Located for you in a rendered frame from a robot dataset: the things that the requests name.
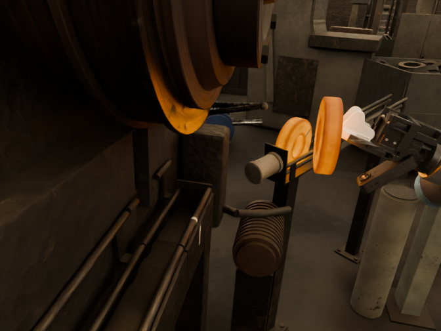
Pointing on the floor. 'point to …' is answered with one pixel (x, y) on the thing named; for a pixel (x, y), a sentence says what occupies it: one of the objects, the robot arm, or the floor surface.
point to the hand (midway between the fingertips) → (329, 127)
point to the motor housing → (255, 266)
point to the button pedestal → (418, 274)
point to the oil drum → (351, 30)
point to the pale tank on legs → (388, 15)
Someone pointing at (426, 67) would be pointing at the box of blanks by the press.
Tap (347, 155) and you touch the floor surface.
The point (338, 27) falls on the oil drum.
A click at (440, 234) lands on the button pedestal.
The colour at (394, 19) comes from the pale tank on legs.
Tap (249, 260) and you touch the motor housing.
